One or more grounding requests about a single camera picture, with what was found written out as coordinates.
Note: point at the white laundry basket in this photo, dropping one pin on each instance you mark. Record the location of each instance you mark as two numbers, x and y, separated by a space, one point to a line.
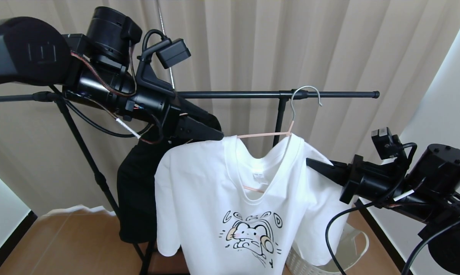
302 264

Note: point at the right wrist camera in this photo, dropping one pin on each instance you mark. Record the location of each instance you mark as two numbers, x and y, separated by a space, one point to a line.
384 143

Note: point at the white garment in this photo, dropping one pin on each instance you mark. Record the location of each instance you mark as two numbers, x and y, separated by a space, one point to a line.
199 191

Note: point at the beige curtain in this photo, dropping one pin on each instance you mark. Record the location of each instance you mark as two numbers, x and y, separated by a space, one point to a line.
291 38

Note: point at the black shorts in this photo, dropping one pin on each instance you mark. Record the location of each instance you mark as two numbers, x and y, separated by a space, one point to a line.
138 191

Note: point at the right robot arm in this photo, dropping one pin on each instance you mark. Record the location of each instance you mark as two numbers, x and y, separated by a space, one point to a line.
440 168

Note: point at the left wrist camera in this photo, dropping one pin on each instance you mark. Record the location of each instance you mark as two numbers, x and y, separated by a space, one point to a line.
172 53

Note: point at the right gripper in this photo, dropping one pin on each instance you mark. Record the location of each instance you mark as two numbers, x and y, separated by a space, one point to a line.
362 181

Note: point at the pink clothes hanger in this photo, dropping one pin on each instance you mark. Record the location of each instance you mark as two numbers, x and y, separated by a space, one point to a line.
268 134

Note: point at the black clothes rack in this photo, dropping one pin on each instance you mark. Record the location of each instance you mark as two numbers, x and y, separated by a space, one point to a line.
253 94

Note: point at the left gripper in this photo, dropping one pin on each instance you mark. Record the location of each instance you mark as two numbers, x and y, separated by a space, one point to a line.
153 103

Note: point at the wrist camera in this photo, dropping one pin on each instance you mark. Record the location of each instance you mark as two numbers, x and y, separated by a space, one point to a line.
172 53
384 143

